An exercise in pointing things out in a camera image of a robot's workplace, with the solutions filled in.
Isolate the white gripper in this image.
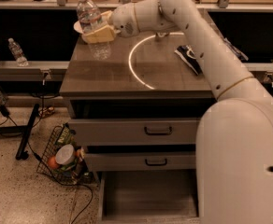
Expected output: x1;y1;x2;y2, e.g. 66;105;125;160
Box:
82;3;139;44

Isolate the clear water bottle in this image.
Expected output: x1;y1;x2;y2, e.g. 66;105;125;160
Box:
156;33;169;38
77;0;111;60

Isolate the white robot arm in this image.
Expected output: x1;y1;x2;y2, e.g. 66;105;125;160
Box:
82;0;273;224

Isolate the lying clear water bottle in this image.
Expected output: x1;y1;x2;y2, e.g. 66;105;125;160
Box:
156;33;169;38

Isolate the small background water bottle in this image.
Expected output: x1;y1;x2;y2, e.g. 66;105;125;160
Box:
8;38;29;67

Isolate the grey drawer cabinet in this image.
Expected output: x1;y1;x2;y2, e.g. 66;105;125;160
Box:
59;7;224;185

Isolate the top grey drawer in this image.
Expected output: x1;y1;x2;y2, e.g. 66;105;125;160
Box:
68;119;199;147

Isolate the grey drawer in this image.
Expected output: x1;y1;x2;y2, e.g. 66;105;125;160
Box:
97;170;198;224
85;152;196;172
68;119;199;147

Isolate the middle grey drawer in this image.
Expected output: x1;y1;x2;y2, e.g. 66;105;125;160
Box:
85;152;196;172

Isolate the bottom grey drawer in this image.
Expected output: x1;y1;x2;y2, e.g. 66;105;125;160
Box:
97;170;198;224

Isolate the white bowl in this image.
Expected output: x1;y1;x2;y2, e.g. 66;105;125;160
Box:
73;10;113;35

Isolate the blue chips bag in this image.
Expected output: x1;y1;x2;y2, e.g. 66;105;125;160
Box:
175;38;249;76

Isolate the green snack bag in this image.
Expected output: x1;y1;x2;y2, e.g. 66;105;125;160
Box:
56;126;76;147

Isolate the grey round can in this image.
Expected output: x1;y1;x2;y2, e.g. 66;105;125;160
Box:
55;144;76;165

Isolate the orange fruit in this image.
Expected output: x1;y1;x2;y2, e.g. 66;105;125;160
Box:
47;156;60;170

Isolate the black table leg left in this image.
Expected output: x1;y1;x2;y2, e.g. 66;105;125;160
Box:
16;104;39;161

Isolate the wire basket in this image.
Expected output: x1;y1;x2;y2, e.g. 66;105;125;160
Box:
37;124;89;185

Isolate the black floor cable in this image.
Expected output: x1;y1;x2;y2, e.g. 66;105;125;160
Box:
0;77;94;224

